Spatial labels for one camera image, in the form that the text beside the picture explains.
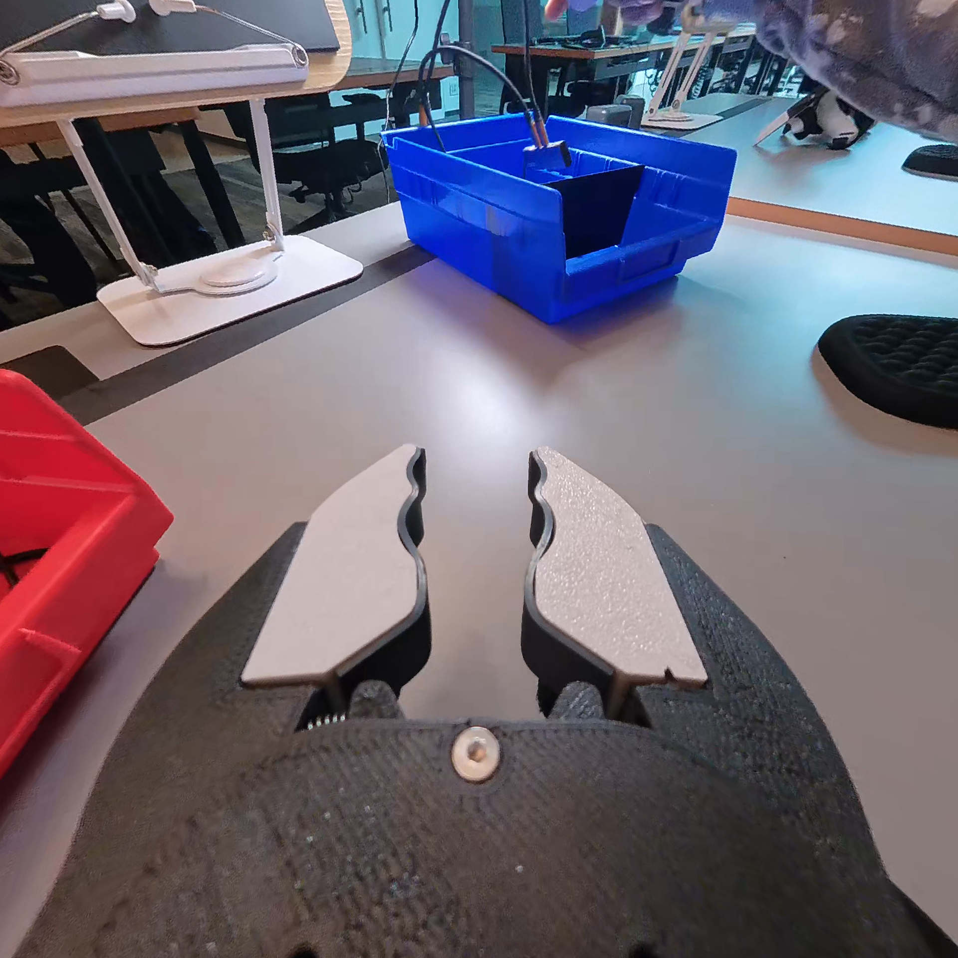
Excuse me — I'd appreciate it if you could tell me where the red plastic bin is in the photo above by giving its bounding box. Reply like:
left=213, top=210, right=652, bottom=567
left=0, top=368, right=175, bottom=779

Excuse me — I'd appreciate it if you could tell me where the person's right forearm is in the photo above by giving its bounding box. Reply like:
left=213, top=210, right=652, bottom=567
left=737, top=0, right=958, bottom=145

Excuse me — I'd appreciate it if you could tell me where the black desk with wooden edge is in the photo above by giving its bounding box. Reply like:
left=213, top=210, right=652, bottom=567
left=0, top=0, right=354, bottom=147

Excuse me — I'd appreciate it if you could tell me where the blue plastic bin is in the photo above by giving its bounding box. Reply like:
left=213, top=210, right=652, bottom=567
left=380, top=114, right=738, bottom=325

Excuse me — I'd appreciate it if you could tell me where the wooden background desk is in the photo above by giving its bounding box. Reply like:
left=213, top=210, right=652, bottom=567
left=490, top=26, right=757, bottom=83

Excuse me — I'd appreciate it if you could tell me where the black and white headset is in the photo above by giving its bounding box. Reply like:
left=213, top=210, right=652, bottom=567
left=754, top=86, right=877, bottom=151

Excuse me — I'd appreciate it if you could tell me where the large black wrist rest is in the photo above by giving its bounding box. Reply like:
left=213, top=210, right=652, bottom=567
left=817, top=314, right=958, bottom=430

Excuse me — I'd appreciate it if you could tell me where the thin black cable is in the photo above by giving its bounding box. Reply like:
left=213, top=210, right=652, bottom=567
left=0, top=548, right=50, bottom=594

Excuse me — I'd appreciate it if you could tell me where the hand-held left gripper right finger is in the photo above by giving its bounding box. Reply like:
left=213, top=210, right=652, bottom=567
left=521, top=447, right=711, bottom=719

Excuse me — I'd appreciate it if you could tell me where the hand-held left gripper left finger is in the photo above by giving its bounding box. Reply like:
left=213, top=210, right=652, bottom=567
left=239, top=445, right=433, bottom=723

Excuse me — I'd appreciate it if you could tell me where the person's right hand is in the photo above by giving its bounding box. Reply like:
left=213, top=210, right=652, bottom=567
left=545, top=0, right=663, bottom=25

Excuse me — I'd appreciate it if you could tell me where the black cable with orange plugs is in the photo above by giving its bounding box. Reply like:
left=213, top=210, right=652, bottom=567
left=415, top=0, right=573, bottom=181

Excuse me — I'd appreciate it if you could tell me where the black office chair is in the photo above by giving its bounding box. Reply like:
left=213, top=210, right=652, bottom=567
left=273, top=93, right=390, bottom=218

